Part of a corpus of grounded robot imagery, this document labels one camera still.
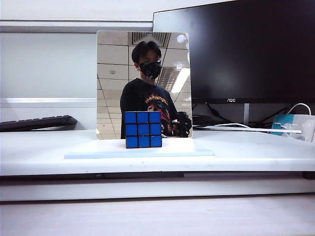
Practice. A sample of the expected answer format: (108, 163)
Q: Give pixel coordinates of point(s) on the Rubik's cube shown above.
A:
(142, 130)

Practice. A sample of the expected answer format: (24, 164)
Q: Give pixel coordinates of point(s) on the square mirror with white stand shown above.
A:
(110, 73)

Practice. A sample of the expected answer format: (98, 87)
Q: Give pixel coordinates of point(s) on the silver monitor stand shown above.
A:
(246, 115)

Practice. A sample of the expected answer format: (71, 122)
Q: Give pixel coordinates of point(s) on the light blue base board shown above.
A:
(246, 155)

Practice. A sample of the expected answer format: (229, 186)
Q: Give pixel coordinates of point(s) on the black AOC monitor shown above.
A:
(246, 49)

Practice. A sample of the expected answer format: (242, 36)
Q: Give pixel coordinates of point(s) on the black keyboard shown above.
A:
(37, 123)

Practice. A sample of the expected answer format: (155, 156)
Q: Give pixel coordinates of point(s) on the white blue hook blister pack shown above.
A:
(283, 123)

